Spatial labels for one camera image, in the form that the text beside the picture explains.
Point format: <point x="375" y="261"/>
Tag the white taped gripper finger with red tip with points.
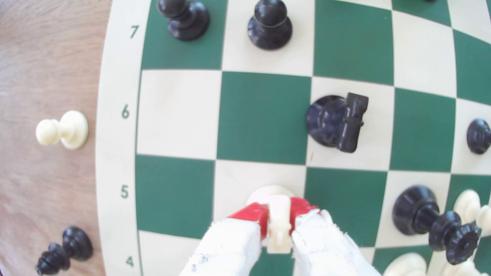
<point x="230" y="249"/>
<point x="322" y="249"/>

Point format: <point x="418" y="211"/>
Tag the white knight chess piece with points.
<point x="279" y="218"/>

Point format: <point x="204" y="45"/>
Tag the white queen chess piece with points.
<point x="406" y="266"/>

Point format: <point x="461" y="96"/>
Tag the black queen chess piece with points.
<point x="416" y="211"/>

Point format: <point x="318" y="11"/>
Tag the black knight chess piece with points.
<point x="326" y="120"/>

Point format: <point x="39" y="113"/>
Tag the green and cream chess mat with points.
<point x="264" y="115"/>

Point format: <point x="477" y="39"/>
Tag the white pawn chess piece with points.
<point x="73" y="130"/>
<point x="466" y="205"/>

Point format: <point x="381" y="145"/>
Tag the black pawn chess piece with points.
<point x="270" y="30"/>
<point x="478" y="136"/>
<point x="188" y="23"/>

